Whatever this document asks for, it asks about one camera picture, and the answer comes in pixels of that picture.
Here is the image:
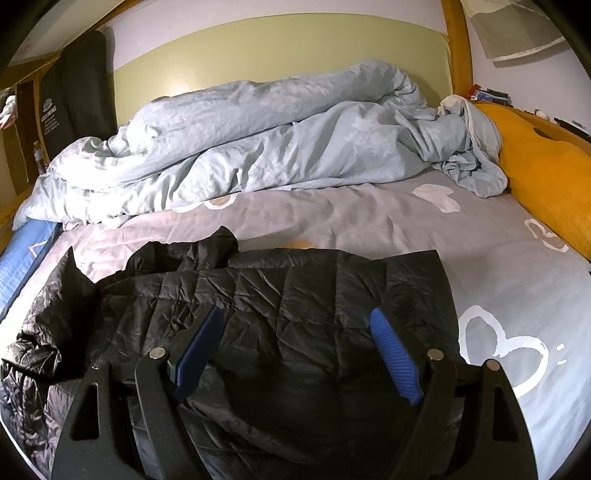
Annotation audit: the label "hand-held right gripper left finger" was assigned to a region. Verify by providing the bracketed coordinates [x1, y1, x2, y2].
[51, 305, 227, 480]

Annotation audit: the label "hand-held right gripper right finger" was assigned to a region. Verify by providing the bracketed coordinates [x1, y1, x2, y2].
[368, 308, 539, 480]

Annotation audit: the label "black quilted down jacket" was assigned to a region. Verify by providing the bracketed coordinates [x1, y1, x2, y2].
[0, 226, 462, 480]

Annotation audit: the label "grey printed bed sheet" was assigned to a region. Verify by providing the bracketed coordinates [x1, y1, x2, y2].
[0, 180, 591, 480]

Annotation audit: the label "blue pillow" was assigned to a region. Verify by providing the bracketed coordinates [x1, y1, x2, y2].
[0, 219, 61, 319]

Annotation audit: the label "light grey-blue duvet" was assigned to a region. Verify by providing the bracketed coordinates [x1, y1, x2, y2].
[13, 59, 509, 230]

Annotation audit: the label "yellow plush pillow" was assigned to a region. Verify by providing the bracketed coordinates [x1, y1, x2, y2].
[473, 102, 591, 261]

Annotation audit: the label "red and blue packets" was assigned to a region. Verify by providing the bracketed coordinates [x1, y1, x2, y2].
[468, 85, 513, 104]

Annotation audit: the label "black hanging bag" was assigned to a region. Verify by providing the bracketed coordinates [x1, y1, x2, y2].
[39, 31, 118, 160]

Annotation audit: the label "white plush toy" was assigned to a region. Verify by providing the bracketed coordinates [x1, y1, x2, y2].
[0, 95, 19, 130]

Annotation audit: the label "pale hanging cloth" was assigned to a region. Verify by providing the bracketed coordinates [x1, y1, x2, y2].
[462, 0, 573, 68]

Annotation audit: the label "wooden bunk bed frame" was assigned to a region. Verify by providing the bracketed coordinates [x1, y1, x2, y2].
[0, 0, 591, 232]

